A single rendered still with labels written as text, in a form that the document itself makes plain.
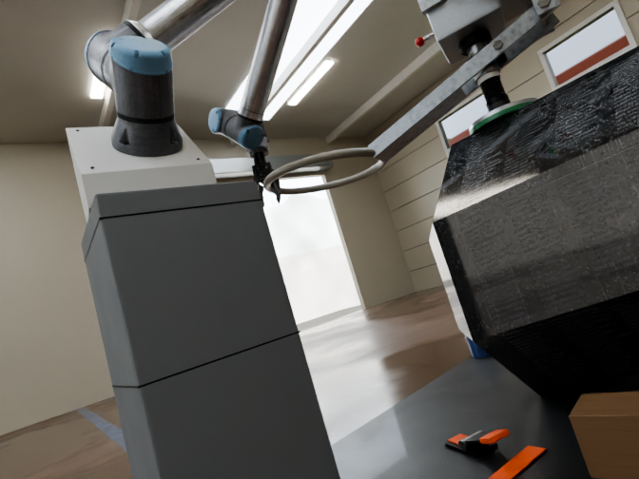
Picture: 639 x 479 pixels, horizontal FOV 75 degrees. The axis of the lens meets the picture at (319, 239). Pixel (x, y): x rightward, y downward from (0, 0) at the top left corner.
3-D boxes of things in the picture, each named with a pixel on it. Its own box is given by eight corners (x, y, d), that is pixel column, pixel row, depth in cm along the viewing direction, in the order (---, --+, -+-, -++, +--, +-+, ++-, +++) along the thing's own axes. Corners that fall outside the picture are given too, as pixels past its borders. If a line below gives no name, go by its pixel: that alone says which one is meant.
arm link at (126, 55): (127, 121, 107) (120, 47, 98) (105, 101, 117) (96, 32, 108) (183, 116, 116) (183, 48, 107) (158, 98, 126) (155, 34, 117)
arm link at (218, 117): (223, 112, 145) (253, 116, 153) (207, 103, 151) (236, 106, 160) (219, 139, 148) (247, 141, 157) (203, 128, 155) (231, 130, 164)
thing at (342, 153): (404, 166, 173) (402, 160, 174) (358, 145, 130) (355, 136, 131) (304, 199, 196) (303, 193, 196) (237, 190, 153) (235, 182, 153)
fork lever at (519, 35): (559, 27, 134) (549, 16, 135) (561, -3, 117) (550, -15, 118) (388, 163, 161) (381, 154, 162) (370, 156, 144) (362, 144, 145)
